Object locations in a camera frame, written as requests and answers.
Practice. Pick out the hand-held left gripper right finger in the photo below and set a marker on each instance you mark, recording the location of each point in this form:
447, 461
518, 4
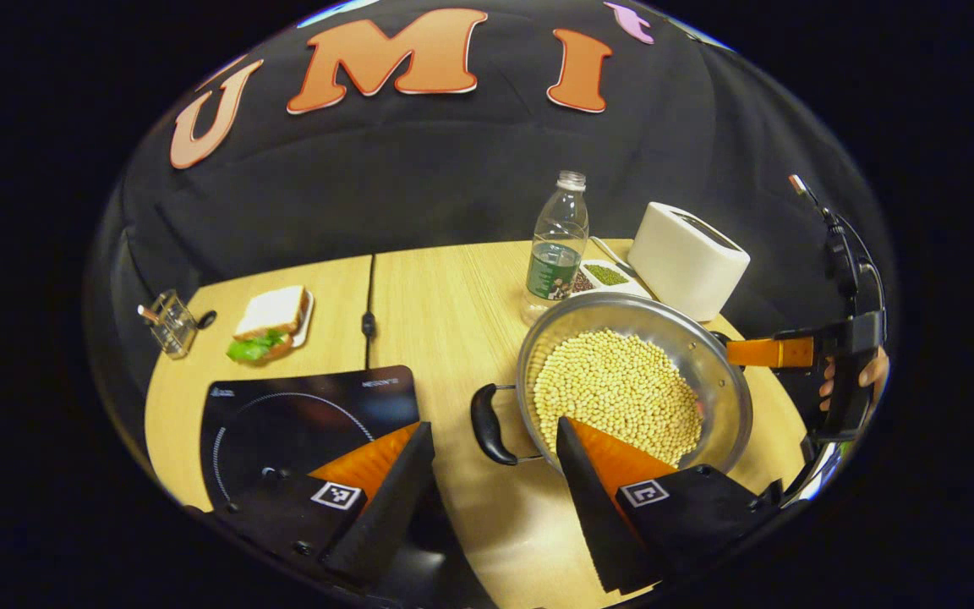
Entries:
597, 516

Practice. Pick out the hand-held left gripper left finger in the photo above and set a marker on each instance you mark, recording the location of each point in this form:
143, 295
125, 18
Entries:
390, 516

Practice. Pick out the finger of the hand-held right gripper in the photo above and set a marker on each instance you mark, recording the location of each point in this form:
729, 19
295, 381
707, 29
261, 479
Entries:
770, 353

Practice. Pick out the black induction cooktop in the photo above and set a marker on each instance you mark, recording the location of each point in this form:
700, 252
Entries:
301, 423

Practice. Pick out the pile of soybeans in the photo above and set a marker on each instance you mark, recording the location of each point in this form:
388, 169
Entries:
614, 381

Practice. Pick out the white toaster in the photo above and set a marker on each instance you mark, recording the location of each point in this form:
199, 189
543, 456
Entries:
681, 262

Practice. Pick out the white divided dish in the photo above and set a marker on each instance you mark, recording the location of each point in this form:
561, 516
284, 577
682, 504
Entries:
632, 289

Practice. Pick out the green mung beans portion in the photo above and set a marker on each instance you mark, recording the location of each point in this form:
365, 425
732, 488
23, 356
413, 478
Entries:
605, 275

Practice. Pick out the dark red beans portion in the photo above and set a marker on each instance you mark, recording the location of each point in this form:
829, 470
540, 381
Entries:
582, 282

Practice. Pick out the small white plate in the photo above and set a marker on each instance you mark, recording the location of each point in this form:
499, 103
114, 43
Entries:
308, 326

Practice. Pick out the clear plastic water bottle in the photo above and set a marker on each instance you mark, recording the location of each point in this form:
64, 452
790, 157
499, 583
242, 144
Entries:
556, 271

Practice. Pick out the sandwich with lettuce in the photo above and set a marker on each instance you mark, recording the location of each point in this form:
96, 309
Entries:
271, 313

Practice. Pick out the small black object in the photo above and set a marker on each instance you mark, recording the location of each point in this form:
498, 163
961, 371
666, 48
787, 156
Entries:
207, 320

